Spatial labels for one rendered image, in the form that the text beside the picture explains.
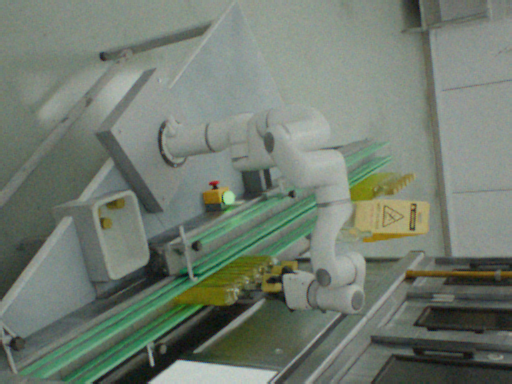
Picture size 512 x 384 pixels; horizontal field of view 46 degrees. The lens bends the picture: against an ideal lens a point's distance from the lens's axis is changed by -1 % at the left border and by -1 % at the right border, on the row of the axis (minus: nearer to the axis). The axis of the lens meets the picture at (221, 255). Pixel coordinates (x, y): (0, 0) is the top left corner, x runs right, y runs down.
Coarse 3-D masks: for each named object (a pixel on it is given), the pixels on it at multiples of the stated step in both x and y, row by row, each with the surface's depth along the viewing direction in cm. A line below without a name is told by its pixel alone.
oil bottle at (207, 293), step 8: (192, 288) 178; (200, 288) 177; (208, 288) 175; (216, 288) 174; (224, 288) 172; (232, 288) 172; (176, 296) 183; (184, 296) 181; (192, 296) 179; (200, 296) 178; (208, 296) 176; (216, 296) 174; (224, 296) 173; (232, 296) 172; (208, 304) 177; (216, 304) 175; (224, 304) 174
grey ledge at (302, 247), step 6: (300, 240) 250; (306, 240) 254; (294, 246) 246; (300, 246) 250; (306, 246) 254; (282, 252) 238; (288, 252) 242; (294, 252) 246; (300, 252) 250; (306, 252) 251; (276, 258) 234; (282, 258) 238; (288, 258) 242; (294, 258) 246
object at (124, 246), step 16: (128, 192) 173; (96, 208) 163; (128, 208) 178; (96, 224) 164; (112, 224) 178; (128, 224) 180; (112, 240) 178; (128, 240) 182; (144, 240) 179; (112, 256) 178; (128, 256) 183; (144, 256) 180; (112, 272) 168; (128, 272) 173
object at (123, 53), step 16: (176, 32) 252; (192, 32) 248; (128, 48) 267; (144, 48) 264; (112, 64) 261; (96, 96) 250; (80, 112) 243; (64, 128) 236; (48, 144) 230; (32, 160) 224; (16, 176) 220; (0, 192) 215; (0, 208) 213
